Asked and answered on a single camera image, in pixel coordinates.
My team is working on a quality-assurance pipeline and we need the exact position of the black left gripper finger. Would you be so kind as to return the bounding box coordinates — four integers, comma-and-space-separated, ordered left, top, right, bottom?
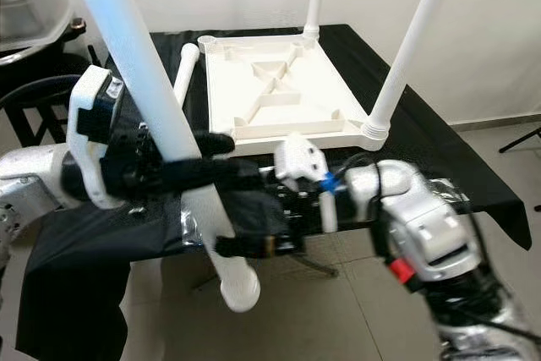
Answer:
137, 158, 263, 197
194, 131, 236, 157

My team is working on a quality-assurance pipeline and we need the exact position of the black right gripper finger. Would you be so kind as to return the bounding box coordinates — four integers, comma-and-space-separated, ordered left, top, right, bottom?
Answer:
215, 237, 276, 259

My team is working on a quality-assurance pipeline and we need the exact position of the clear tape patch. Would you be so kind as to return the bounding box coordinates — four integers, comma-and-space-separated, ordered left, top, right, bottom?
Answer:
431, 177, 470, 210
178, 207, 208, 252

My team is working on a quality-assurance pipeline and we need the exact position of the black round stool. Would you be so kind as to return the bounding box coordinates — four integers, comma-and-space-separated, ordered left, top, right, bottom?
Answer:
0, 52, 111, 150

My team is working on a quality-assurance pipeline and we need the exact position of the black tablecloth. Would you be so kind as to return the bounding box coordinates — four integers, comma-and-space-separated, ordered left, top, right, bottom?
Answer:
13, 23, 533, 361

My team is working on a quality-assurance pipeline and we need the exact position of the clear plastic storage box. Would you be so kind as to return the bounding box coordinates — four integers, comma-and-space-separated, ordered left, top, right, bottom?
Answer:
0, 0, 73, 51

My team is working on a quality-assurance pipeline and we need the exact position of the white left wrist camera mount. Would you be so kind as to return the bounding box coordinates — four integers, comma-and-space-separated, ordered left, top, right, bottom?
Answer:
68, 67, 128, 210

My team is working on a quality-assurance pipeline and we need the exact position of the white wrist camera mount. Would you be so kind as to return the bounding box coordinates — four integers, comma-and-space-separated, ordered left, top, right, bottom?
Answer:
273, 133, 339, 235
68, 67, 128, 210

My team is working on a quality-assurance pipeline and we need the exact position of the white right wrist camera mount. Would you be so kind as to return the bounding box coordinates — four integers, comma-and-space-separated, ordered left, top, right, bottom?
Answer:
273, 133, 339, 235

